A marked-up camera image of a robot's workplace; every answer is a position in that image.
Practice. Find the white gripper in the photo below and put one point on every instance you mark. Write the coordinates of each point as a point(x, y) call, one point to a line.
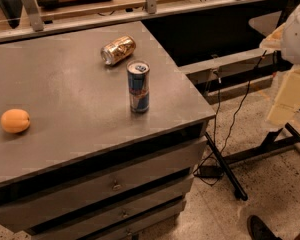
point(297, 37)

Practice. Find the blue silver redbull can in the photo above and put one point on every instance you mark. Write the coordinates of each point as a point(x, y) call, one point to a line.
point(138, 84)

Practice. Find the orange gold soda can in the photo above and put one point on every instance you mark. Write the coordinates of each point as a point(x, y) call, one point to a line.
point(117, 50)

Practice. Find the black power adapter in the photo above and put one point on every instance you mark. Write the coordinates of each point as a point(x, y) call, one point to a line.
point(210, 172)

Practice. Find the black shoe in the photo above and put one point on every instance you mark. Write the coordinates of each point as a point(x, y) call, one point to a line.
point(258, 230)

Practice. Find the grey drawer cabinet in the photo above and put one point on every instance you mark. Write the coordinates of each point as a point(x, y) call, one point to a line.
point(88, 168)

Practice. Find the wooden shelf with metal brackets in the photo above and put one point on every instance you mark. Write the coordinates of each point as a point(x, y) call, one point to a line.
point(47, 17)

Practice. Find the orange fruit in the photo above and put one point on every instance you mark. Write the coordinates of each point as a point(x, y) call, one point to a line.
point(15, 120)

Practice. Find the black metal table frame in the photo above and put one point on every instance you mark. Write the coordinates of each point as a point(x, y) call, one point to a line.
point(274, 141)

